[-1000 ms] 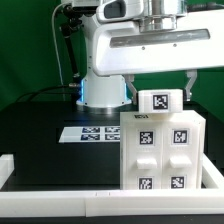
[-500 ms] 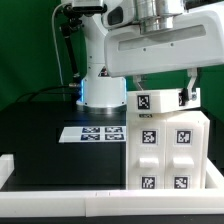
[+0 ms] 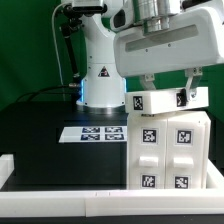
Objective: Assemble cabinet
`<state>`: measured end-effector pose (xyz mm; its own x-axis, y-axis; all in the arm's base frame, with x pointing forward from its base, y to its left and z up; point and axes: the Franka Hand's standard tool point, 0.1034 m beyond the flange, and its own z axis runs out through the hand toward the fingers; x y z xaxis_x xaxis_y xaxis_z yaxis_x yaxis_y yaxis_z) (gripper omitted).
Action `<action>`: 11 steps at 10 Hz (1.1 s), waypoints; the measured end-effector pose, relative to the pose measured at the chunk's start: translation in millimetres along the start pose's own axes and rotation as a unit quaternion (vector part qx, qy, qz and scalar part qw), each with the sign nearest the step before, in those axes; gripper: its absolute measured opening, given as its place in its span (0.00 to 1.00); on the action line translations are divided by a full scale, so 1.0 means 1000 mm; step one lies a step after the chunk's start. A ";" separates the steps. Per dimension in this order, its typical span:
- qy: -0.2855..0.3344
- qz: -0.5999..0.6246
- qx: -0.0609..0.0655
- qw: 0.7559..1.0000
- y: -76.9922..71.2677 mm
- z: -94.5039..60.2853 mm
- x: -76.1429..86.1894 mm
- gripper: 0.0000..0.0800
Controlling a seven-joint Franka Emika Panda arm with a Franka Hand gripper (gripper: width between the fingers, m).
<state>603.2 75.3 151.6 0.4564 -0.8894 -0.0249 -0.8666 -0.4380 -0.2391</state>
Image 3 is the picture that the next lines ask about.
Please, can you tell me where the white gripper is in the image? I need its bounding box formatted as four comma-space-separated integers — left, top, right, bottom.
114, 7, 224, 100

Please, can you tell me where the white cabinet top block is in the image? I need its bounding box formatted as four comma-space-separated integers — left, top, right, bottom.
125, 87, 209, 115

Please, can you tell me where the white cabinet body box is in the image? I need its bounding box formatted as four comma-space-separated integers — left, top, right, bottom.
135, 111, 211, 189

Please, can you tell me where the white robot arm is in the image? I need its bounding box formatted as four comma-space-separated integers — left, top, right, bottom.
61, 0, 224, 114

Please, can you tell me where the white sheet with markers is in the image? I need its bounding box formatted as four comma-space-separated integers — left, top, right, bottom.
59, 126, 127, 143

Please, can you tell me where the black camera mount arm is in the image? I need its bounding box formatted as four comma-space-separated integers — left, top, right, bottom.
60, 3, 103, 85

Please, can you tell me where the white cable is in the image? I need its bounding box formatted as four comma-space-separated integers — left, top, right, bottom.
51, 2, 72, 101

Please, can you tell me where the black cable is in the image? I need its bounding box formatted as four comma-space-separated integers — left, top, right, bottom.
14, 83, 82, 103

